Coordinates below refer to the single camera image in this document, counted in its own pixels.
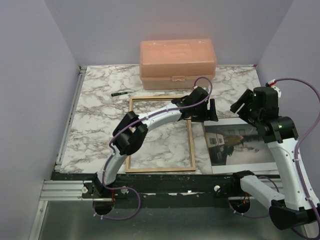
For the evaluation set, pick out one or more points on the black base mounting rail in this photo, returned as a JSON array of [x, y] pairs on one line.
[[159, 190]]

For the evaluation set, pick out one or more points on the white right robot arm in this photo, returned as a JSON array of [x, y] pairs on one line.
[[297, 205]]

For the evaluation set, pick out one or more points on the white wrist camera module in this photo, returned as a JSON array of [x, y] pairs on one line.
[[272, 84]]

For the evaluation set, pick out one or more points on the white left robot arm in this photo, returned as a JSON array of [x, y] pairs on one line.
[[130, 133]]

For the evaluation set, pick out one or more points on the orange translucent plastic toolbox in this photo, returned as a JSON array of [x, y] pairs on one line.
[[176, 64]]

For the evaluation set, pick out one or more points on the aluminium extrusion frame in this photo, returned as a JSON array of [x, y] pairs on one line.
[[64, 215]]

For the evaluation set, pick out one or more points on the rectangular picture frame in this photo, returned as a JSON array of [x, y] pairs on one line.
[[167, 149]]

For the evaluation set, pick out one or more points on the small green black screwdriver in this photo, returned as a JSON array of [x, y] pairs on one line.
[[121, 93]]

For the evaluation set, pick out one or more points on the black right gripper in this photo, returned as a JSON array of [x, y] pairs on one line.
[[246, 97]]

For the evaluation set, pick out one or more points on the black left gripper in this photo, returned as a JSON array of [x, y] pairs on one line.
[[207, 115]]

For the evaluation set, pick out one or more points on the glossy photo print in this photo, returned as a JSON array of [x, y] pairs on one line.
[[234, 146]]

